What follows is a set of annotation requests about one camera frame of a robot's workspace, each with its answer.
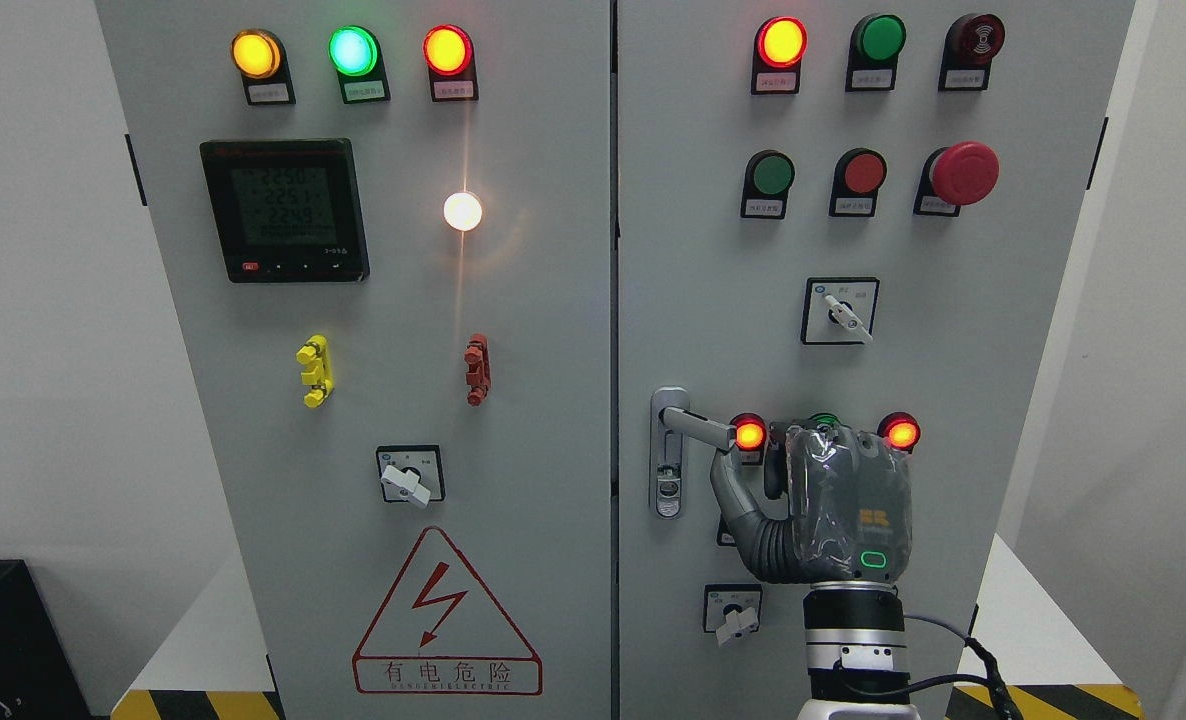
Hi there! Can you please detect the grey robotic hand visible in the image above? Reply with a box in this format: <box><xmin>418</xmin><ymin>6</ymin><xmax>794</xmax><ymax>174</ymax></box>
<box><xmin>709</xmin><ymin>423</ymin><xmax>912</xmax><ymax>584</ymax></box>

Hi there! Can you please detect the silver door lock handle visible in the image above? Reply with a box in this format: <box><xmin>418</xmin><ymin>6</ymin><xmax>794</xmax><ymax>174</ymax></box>
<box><xmin>651</xmin><ymin>386</ymin><xmax>737</xmax><ymax>518</ymax></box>

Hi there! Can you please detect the grey right cabinet door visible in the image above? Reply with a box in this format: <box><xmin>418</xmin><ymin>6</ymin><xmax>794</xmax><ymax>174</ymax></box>
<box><xmin>616</xmin><ymin>1</ymin><xmax>1134</xmax><ymax>719</ymax></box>

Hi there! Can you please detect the grey cabinet door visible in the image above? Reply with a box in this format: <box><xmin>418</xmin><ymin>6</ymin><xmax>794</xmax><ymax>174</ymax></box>
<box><xmin>616</xmin><ymin>1</ymin><xmax>1134</xmax><ymax>719</ymax></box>
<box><xmin>96</xmin><ymin>1</ymin><xmax>616</xmax><ymax>719</ymax></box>

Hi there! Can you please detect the grey left cabinet door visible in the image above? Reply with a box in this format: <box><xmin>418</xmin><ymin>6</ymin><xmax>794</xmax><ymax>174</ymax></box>
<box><xmin>96</xmin><ymin>1</ymin><xmax>616</xmax><ymax>719</ymax></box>

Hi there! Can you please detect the lit red indicator lower right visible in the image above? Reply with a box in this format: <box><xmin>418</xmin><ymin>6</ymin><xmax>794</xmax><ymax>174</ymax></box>
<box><xmin>878</xmin><ymin>410</ymin><xmax>922</xmax><ymax>452</ymax></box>

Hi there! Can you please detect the lit red indicator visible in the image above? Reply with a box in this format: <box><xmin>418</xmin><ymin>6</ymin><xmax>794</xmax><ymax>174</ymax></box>
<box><xmin>731</xmin><ymin>413</ymin><xmax>769</xmax><ymax>466</ymax></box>
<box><xmin>878</xmin><ymin>410</ymin><xmax>922</xmax><ymax>452</ymax></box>

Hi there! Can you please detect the lit red indicator lower left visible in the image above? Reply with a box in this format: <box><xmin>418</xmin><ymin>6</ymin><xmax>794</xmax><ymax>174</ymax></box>
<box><xmin>731</xmin><ymin>413</ymin><xmax>769</xmax><ymax>466</ymax></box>

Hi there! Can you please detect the white platform with hazard stripes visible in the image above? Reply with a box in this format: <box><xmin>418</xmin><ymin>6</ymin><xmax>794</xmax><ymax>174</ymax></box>
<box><xmin>111</xmin><ymin>539</ymin><xmax>1143</xmax><ymax>719</ymax></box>

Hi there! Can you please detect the red push button upper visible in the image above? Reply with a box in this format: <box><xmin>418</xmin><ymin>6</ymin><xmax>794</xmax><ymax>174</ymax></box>
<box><xmin>829</xmin><ymin>147</ymin><xmax>887</xmax><ymax>218</ymax></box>

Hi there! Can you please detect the green push button upper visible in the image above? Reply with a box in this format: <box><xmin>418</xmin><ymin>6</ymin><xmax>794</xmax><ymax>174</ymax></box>
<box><xmin>740</xmin><ymin>149</ymin><xmax>795</xmax><ymax>219</ymax></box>

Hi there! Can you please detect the red emergency stop mushroom button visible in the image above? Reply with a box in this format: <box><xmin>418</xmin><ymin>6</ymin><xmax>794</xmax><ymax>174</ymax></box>
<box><xmin>913</xmin><ymin>141</ymin><xmax>1000</xmax><ymax>218</ymax></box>

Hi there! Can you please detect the red terminal clip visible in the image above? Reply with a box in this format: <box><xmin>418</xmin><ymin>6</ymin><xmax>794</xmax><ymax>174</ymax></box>
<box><xmin>463</xmin><ymin>333</ymin><xmax>492</xmax><ymax>407</ymax></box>

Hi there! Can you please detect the red electric danger warning sign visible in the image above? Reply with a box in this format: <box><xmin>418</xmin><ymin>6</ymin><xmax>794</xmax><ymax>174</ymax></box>
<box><xmin>352</xmin><ymin>527</ymin><xmax>543</xmax><ymax>696</ymax></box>

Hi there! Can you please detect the green indicator light top right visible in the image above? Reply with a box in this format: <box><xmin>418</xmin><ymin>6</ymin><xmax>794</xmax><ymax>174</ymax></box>
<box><xmin>844</xmin><ymin>13</ymin><xmax>907</xmax><ymax>93</ymax></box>

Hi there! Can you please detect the orange red indicator light right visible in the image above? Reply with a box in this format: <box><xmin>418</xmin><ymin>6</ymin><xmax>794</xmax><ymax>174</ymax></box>
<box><xmin>750</xmin><ymin>15</ymin><xmax>809</xmax><ymax>96</ymax></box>

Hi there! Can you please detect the orange red indicator light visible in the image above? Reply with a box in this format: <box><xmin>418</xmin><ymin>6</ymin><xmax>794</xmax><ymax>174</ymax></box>
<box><xmin>423</xmin><ymin>24</ymin><xmax>479</xmax><ymax>102</ymax></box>
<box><xmin>750</xmin><ymin>15</ymin><xmax>809</xmax><ymax>96</ymax></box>

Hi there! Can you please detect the dark red buzzer alarm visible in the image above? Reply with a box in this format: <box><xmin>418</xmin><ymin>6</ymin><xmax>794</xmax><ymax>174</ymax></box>
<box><xmin>939</xmin><ymin>13</ymin><xmax>1006</xmax><ymax>93</ymax></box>

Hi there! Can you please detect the white lit indicator lamp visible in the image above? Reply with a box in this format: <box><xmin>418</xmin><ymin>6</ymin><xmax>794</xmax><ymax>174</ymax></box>
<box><xmin>444</xmin><ymin>191</ymin><xmax>484</xmax><ymax>232</ymax></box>

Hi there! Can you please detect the yellow terminal clip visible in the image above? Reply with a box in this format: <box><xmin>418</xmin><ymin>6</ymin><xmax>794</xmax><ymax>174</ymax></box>
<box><xmin>297</xmin><ymin>334</ymin><xmax>334</xmax><ymax>407</ymax></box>

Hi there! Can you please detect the orange red indicator light left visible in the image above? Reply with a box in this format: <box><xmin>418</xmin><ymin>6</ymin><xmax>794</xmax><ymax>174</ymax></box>
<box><xmin>423</xmin><ymin>24</ymin><xmax>479</xmax><ymax>102</ymax></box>

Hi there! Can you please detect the black digital power meter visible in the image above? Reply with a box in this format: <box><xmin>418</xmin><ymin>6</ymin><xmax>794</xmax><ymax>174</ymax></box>
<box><xmin>199</xmin><ymin>138</ymin><xmax>369</xmax><ymax>283</ymax></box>

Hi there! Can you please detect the green lit indicator light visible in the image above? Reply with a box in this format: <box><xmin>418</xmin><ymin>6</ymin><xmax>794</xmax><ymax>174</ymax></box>
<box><xmin>329</xmin><ymin>26</ymin><xmax>389</xmax><ymax>104</ymax></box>

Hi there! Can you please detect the yellow indicator light top left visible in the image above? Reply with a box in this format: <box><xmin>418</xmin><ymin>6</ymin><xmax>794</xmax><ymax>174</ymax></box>
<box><xmin>229</xmin><ymin>28</ymin><xmax>295</xmax><ymax>106</ymax></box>

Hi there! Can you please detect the black box bottom left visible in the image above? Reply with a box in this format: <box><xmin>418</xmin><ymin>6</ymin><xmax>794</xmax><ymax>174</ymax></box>
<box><xmin>0</xmin><ymin>560</ymin><xmax>90</xmax><ymax>719</ymax></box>

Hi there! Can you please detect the bottom left white rotary switch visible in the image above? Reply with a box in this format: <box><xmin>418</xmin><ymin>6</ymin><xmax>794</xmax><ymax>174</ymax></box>
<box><xmin>703</xmin><ymin>584</ymin><xmax>763</xmax><ymax>648</ymax></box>

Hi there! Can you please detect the upper right rotary switch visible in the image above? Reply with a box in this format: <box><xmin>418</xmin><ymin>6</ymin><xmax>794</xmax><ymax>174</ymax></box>
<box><xmin>801</xmin><ymin>278</ymin><xmax>880</xmax><ymax>345</ymax></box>

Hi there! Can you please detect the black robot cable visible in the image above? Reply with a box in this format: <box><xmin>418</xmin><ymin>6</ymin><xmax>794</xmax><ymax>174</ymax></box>
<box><xmin>833</xmin><ymin>614</ymin><xmax>1014</xmax><ymax>720</ymax></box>

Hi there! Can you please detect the left door rotary switch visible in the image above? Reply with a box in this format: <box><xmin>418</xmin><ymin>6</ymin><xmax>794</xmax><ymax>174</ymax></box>
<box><xmin>375</xmin><ymin>445</ymin><xmax>445</xmax><ymax>509</ymax></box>

